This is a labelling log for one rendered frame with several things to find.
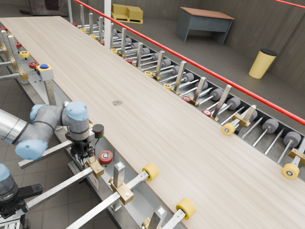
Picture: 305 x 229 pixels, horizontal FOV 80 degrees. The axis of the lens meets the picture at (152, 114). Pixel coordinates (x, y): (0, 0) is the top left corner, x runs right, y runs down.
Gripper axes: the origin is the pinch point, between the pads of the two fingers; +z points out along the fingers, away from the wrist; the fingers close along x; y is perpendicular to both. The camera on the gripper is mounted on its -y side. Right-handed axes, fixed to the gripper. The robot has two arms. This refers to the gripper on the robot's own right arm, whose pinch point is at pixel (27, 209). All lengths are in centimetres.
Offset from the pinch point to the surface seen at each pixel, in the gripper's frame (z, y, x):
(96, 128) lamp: -28.3, -39.2, -3.8
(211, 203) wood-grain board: -7, -69, 57
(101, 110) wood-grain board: -7, -62, -36
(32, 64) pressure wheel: -8, -45, -122
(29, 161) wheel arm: -2.9, -9.0, -23.6
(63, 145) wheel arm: -2.9, -27.9, -24.2
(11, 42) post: -28, -35, -127
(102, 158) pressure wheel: -7.8, -39.5, 0.9
